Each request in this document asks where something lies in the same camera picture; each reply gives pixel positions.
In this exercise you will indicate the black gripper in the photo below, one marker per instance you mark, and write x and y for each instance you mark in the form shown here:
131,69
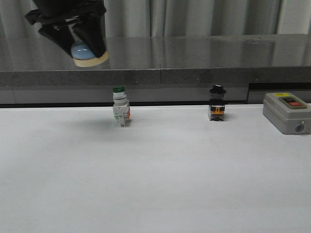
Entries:
88,30

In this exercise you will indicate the blue call bell cream base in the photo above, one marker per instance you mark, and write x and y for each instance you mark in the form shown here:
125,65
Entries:
84,57

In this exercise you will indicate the grey curtain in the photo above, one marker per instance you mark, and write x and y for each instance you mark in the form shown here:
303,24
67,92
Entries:
175,18

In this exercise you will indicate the grey stone counter ledge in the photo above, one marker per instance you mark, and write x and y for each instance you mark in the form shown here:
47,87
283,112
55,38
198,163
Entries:
157,71

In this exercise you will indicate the green pushbutton switch white body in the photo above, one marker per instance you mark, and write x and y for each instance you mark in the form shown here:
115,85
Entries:
121,107

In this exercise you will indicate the black selector switch orange body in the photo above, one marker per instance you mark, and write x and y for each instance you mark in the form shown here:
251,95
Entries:
217,103

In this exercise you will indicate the grey push button switch box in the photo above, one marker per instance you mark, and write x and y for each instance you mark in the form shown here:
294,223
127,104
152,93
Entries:
288,113

